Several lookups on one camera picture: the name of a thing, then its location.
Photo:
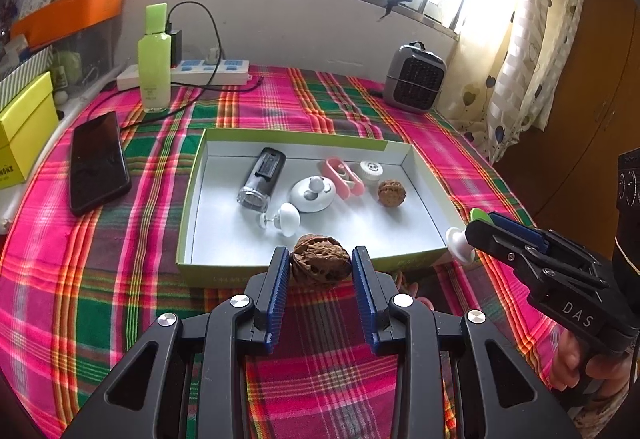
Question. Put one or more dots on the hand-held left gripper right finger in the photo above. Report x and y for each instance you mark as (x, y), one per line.
(365, 299)

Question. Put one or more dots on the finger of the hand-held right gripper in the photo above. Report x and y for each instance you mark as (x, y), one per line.
(517, 229)
(500, 244)

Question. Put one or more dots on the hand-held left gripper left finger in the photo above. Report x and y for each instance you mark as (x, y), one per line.
(277, 299)

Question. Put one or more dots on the green knob with white pin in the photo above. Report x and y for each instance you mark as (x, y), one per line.
(459, 246)

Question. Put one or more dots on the brown walnut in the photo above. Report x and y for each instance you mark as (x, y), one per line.
(317, 261)
(391, 193)

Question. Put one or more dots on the green and white box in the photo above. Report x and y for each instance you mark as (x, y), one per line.
(225, 229)

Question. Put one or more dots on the white round base with knob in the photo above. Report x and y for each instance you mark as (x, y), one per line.
(310, 201)

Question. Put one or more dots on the pink clip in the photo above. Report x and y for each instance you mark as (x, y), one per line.
(342, 176)
(414, 290)

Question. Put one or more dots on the person's right hand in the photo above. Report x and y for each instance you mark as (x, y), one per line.
(567, 364)

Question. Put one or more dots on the grey clear handheld device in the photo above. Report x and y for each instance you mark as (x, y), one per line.
(262, 179)

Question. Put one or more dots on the white round cap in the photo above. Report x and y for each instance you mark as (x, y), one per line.
(372, 171)

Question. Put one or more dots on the brown wooden cabinet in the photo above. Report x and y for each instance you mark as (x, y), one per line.
(590, 94)

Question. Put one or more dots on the plaid tablecloth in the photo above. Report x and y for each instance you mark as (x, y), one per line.
(100, 294)

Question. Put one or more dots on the small grey heater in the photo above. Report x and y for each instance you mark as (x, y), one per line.
(415, 79)

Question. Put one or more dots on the white patterned curtain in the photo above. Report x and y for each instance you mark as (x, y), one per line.
(525, 44)

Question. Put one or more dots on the black smartphone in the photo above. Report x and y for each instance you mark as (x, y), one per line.
(97, 164)

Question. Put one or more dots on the white and blue power strip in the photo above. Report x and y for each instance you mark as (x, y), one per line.
(200, 71)

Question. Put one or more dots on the white plug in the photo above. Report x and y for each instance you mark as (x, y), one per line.
(213, 56)

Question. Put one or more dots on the black window clip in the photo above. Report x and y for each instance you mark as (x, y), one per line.
(397, 4)

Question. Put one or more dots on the light green bottle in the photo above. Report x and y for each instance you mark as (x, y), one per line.
(156, 69)

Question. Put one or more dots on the black charger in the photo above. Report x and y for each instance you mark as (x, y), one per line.
(175, 48)

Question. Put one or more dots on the small white ball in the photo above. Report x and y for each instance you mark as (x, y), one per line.
(61, 96)

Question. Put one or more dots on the yellow cardboard box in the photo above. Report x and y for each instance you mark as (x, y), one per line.
(25, 134)

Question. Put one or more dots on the clear plastic container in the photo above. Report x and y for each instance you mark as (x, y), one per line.
(97, 51)

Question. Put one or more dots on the light green round object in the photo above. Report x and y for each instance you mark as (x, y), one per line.
(65, 66)

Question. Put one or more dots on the green white striped box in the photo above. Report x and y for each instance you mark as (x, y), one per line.
(25, 69)

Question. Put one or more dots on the orange box lid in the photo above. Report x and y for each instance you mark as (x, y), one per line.
(70, 16)

